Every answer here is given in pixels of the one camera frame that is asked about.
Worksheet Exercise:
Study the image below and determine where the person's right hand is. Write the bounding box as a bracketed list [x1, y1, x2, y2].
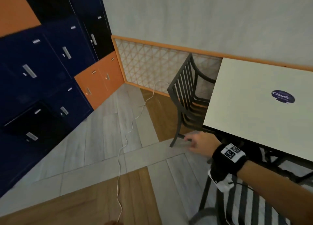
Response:
[190, 131, 222, 158]

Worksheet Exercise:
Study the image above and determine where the black slatted chair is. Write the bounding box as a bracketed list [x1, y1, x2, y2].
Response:
[188, 134, 313, 225]
[167, 53, 217, 148]

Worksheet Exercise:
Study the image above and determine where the person's right forearm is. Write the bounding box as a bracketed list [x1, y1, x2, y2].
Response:
[236, 160, 313, 225]

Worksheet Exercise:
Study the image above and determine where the black marker wristband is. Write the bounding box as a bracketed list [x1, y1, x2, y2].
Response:
[210, 143, 247, 184]

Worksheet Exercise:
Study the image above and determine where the cream square table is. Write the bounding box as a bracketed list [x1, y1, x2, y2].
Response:
[203, 58, 313, 163]

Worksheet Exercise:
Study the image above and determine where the round purple sticker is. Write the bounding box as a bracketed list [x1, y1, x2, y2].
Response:
[271, 90, 295, 104]

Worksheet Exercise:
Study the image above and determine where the orange framed lattice panel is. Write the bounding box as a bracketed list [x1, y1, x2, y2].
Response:
[111, 35, 313, 98]

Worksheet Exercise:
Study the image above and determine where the bank of blue orange lockers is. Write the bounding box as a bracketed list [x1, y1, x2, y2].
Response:
[0, 0, 126, 198]

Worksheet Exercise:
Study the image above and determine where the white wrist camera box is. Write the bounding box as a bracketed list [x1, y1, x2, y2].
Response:
[208, 170, 234, 193]

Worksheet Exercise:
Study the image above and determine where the thin white floor cable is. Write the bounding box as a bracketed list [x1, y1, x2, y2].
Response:
[116, 80, 169, 223]

